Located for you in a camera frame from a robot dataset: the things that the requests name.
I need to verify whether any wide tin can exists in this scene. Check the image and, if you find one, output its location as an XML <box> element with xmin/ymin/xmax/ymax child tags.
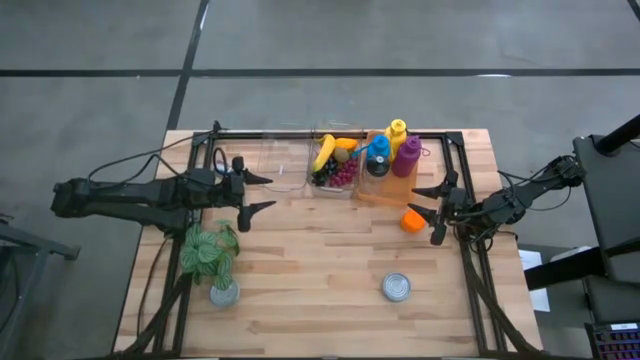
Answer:
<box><xmin>381</xmin><ymin>272</ymin><xmax>412</xmax><ymax>303</ymax></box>

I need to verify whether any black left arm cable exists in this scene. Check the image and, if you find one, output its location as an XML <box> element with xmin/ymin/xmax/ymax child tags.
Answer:
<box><xmin>211</xmin><ymin>146</ymin><xmax>230</xmax><ymax>176</ymax></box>

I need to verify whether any clear plastic bin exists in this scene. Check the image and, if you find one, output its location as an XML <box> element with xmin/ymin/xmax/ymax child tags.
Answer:
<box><xmin>307</xmin><ymin>122</ymin><xmax>365</xmax><ymax>200</ymax></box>
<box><xmin>256</xmin><ymin>130</ymin><xmax>315</xmax><ymax>194</ymax></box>

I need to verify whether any red grape bunch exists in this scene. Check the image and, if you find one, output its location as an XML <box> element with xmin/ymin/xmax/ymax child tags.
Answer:
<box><xmin>327</xmin><ymin>158</ymin><xmax>360</xmax><ymax>189</ymax></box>

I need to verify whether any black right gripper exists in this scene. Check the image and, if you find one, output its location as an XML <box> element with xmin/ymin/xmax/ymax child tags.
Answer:
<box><xmin>407</xmin><ymin>168</ymin><xmax>476</xmax><ymax>246</ymax></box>

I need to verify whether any thin black cable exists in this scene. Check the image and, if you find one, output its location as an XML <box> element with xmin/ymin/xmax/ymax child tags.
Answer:
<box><xmin>86</xmin><ymin>120</ymin><xmax>224</xmax><ymax>185</ymax></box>

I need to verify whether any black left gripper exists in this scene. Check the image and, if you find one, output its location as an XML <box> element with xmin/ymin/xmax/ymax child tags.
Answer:
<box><xmin>219</xmin><ymin>156</ymin><xmax>278</xmax><ymax>233</ymax></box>

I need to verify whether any white paper sheet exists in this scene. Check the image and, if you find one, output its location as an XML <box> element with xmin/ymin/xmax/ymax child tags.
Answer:
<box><xmin>517</xmin><ymin>248</ymin><xmax>552</xmax><ymax>314</ymax></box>

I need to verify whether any orange fruit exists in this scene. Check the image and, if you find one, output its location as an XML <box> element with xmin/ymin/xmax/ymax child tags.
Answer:
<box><xmin>399</xmin><ymin>208</ymin><xmax>428</xmax><ymax>235</ymax></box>

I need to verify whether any black side table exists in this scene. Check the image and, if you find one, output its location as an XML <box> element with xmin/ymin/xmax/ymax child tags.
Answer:
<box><xmin>572</xmin><ymin>114</ymin><xmax>640</xmax><ymax>287</ymax></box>

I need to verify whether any grey metal table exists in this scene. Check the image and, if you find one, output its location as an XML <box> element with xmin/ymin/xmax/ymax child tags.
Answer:
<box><xmin>0</xmin><ymin>217</ymin><xmax>82</xmax><ymax>351</ymax></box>

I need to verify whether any orange translucent bin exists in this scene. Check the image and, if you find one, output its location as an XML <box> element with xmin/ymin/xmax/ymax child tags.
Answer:
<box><xmin>353</xmin><ymin>130</ymin><xmax>424</xmax><ymax>209</ymax></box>

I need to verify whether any green potted plant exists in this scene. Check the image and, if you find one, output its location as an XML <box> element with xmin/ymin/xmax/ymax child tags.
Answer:
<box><xmin>178</xmin><ymin>218</ymin><xmax>242</xmax><ymax>292</ymax></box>

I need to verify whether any blue plastic bottle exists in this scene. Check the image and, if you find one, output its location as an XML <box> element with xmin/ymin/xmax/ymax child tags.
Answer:
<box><xmin>350</xmin><ymin>134</ymin><xmax>392</xmax><ymax>163</ymax></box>

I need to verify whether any black aluminium table frame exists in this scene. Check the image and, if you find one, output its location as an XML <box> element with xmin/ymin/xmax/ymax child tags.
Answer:
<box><xmin>119</xmin><ymin>119</ymin><xmax>549</xmax><ymax>360</ymax></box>

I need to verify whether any yellow banana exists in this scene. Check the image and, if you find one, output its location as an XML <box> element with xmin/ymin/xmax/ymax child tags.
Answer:
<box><xmin>312</xmin><ymin>133</ymin><xmax>337</xmax><ymax>174</ymax></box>

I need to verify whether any dark purple grape bunch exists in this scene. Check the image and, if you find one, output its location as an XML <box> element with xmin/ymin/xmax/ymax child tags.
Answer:
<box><xmin>310</xmin><ymin>157</ymin><xmax>340</xmax><ymax>188</ymax></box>

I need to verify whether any yellow plastic bottle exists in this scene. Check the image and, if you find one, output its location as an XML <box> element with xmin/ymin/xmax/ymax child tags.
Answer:
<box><xmin>383</xmin><ymin>117</ymin><xmax>409</xmax><ymax>162</ymax></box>

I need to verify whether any magenta plastic bottle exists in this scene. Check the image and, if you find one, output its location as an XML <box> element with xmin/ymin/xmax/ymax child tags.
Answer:
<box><xmin>390</xmin><ymin>134</ymin><xmax>432</xmax><ymax>179</ymax></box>

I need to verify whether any cable bundle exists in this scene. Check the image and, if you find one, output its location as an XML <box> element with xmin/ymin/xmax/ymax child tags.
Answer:
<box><xmin>499</xmin><ymin>167</ymin><xmax>574</xmax><ymax>214</ymax></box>

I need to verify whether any clear bottle with black cap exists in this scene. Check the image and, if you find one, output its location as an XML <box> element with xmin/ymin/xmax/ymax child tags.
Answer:
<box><xmin>358</xmin><ymin>154</ymin><xmax>392</xmax><ymax>199</ymax></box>

